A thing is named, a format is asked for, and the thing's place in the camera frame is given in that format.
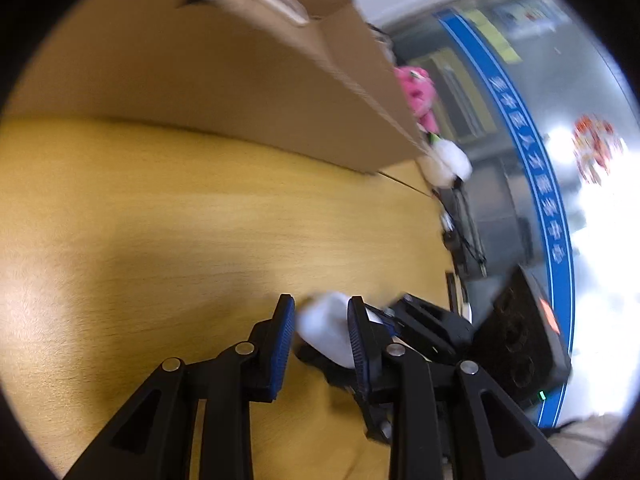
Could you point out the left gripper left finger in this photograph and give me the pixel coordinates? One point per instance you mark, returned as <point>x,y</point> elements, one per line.
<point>193,420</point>

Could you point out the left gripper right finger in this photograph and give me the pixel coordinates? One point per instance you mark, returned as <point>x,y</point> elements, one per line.
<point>441,411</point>

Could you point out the white earbuds case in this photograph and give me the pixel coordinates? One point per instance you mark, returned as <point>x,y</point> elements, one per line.
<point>323,325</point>

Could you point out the white panda plush toy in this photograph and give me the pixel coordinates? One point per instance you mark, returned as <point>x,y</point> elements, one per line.
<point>444,164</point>

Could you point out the pink bear plush toy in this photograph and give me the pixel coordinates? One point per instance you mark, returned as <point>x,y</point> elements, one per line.
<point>420,94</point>

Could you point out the brown cardboard box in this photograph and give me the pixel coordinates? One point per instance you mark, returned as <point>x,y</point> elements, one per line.
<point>238,68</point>

